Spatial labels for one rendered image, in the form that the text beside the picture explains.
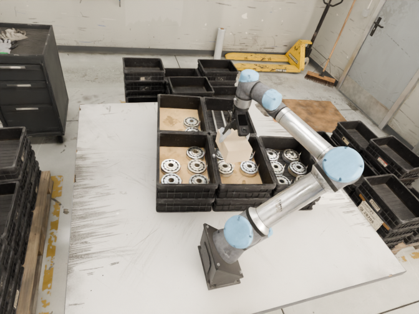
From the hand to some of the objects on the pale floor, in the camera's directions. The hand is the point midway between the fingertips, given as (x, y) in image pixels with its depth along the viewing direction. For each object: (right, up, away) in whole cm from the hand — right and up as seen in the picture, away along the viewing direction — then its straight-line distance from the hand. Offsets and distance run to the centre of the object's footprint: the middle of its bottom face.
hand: (234, 142), depth 134 cm
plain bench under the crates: (-19, -67, +86) cm, 111 cm away
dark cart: (-177, +22, +146) cm, 231 cm away
